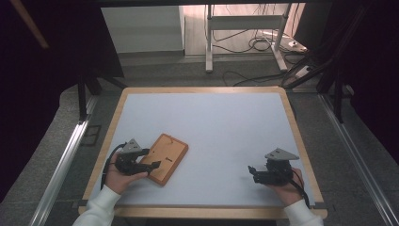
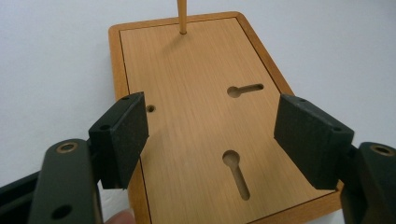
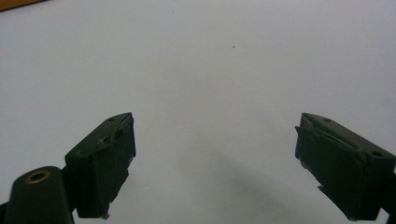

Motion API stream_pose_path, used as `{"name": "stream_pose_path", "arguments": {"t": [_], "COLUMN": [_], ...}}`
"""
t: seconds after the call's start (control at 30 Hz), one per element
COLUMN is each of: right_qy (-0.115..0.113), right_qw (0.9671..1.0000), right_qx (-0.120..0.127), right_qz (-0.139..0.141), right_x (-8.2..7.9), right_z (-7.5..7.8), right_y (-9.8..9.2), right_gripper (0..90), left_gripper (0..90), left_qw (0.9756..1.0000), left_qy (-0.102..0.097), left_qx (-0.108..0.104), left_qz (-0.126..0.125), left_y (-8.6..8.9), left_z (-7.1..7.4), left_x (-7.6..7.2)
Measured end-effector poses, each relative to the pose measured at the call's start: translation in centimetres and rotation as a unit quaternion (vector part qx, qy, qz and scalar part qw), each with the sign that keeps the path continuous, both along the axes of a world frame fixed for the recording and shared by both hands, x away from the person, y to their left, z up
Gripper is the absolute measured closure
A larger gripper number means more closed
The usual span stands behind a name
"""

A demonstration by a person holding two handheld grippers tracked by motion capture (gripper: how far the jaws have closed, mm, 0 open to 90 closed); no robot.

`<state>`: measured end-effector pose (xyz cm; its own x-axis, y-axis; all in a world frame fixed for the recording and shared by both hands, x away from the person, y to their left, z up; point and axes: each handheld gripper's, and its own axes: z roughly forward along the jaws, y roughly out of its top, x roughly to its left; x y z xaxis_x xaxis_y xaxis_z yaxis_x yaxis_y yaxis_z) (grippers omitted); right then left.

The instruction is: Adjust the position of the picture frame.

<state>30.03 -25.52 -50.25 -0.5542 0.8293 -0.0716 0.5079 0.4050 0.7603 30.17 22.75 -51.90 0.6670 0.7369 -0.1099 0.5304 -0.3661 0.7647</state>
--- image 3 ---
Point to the white table mat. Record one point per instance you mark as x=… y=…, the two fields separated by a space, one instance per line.
x=202 y=77

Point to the wooden table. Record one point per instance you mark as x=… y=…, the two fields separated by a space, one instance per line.
x=15 y=3

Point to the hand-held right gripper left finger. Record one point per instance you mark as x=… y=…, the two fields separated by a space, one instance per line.
x=102 y=168

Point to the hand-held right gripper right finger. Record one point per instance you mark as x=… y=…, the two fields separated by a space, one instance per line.
x=342 y=165

